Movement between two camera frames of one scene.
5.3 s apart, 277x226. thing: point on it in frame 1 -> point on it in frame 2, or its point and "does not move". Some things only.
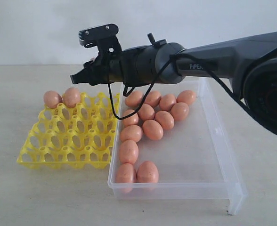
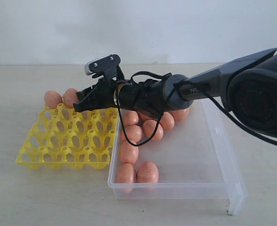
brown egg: x=71 y=97 does not move
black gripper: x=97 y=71 -> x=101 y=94
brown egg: x=51 y=99 does not move
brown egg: x=148 y=175 does not move
